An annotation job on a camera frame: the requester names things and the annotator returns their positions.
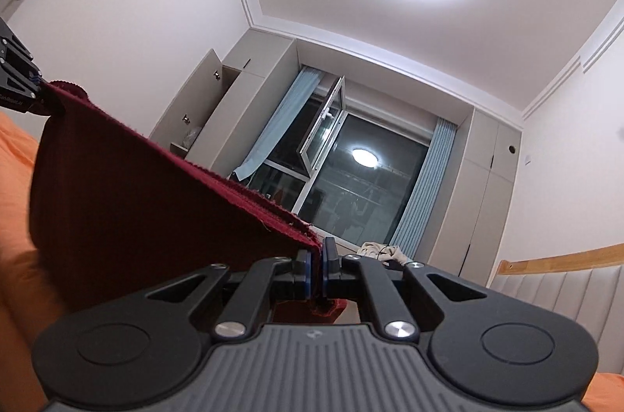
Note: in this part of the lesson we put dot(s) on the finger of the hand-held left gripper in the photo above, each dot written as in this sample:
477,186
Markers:
48,102

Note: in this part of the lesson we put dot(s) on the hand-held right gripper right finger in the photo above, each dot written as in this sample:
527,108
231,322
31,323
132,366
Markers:
325,268

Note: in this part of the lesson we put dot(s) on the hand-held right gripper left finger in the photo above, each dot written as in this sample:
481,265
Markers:
304,275

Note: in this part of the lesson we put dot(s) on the dark red sweater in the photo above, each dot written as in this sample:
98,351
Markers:
146,207

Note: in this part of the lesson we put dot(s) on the white garment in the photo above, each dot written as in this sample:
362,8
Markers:
375,250

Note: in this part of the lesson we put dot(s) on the large window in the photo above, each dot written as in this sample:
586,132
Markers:
360,192

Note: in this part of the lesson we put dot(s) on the orange bed sheet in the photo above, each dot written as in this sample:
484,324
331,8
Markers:
14,197

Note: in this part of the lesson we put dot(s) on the light blue curtain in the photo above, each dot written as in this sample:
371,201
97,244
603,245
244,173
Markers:
278,124
421,187

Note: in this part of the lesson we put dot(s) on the open window sash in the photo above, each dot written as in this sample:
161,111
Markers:
324,129

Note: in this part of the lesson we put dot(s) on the clear plastic bag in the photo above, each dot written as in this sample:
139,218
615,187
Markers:
191,136

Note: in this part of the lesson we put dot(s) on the grey closed wardrobe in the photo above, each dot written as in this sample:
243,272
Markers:
480,197

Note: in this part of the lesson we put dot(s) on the grey wardrobe with open door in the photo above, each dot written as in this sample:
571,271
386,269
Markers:
253,100

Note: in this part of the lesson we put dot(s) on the grey padded headboard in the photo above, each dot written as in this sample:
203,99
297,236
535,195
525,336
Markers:
575,300

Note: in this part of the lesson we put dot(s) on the wooden bed frame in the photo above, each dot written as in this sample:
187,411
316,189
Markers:
560,263

